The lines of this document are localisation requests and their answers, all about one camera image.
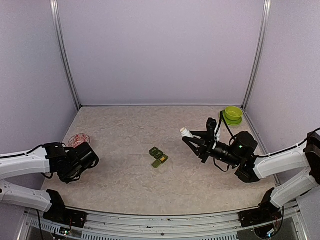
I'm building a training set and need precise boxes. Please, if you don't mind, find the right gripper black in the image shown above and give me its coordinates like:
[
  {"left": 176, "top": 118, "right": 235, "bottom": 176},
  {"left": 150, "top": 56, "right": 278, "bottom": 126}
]
[{"left": 183, "top": 131, "right": 242, "bottom": 168}]

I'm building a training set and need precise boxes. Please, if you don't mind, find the white pill bottle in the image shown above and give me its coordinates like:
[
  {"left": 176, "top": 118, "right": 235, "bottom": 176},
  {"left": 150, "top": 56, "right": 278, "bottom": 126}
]
[{"left": 180, "top": 127, "right": 194, "bottom": 138}]

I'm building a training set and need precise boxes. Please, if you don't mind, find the green weekly pill organizer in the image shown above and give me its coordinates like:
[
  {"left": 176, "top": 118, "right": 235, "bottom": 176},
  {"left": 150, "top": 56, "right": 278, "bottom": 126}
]
[{"left": 149, "top": 147, "right": 168, "bottom": 169}]

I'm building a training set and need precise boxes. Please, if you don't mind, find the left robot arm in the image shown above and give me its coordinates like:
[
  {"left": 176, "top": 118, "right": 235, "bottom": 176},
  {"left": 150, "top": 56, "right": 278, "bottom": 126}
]
[{"left": 0, "top": 142, "right": 100, "bottom": 223}]

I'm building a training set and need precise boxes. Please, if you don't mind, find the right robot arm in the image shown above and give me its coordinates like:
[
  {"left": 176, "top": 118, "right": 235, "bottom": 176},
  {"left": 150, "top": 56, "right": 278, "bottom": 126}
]
[{"left": 180, "top": 127, "right": 320, "bottom": 222}]

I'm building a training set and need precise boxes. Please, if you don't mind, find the green saucer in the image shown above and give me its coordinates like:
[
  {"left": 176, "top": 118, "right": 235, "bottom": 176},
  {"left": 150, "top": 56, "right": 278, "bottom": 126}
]
[{"left": 222, "top": 110, "right": 243, "bottom": 126}]

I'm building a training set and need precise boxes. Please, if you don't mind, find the green bowl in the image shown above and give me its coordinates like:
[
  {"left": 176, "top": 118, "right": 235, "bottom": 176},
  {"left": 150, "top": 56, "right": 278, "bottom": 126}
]
[{"left": 224, "top": 106, "right": 243, "bottom": 121}]

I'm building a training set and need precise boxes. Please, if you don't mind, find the red patterned white bowl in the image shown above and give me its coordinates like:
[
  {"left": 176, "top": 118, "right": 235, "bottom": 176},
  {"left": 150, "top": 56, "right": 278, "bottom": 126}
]
[{"left": 67, "top": 133, "right": 91, "bottom": 148}]

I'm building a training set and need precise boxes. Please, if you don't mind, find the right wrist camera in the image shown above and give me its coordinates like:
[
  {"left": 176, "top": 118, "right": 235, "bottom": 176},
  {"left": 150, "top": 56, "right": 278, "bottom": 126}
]
[{"left": 206, "top": 117, "right": 221, "bottom": 142}]

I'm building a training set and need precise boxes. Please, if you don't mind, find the right aluminium frame post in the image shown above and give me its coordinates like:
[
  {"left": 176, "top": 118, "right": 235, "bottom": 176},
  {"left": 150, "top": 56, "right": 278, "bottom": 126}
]
[{"left": 241, "top": 0, "right": 272, "bottom": 111}]

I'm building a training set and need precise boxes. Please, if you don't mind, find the aluminium frame post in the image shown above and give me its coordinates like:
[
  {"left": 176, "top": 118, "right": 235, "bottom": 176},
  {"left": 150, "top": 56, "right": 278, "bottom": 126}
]
[
  {"left": 241, "top": 0, "right": 272, "bottom": 111},
  {"left": 49, "top": 0, "right": 82, "bottom": 111}
]

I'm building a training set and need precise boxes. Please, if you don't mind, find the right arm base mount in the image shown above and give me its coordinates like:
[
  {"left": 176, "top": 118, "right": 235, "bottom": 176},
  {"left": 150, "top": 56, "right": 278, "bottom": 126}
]
[{"left": 238, "top": 208, "right": 282, "bottom": 228}]

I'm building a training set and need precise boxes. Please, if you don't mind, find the front aluminium rail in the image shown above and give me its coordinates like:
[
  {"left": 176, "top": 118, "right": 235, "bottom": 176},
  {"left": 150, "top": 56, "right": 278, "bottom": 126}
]
[{"left": 17, "top": 197, "right": 308, "bottom": 240}]

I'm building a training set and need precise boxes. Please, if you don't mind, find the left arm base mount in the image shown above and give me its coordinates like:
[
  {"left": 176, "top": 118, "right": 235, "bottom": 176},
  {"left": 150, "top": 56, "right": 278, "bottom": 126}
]
[{"left": 43, "top": 208, "right": 87, "bottom": 229}]

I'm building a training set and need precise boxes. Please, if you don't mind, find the left aluminium frame post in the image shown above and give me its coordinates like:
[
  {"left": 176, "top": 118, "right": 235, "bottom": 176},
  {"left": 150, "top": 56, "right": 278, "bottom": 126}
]
[{"left": 49, "top": 0, "right": 82, "bottom": 111}]

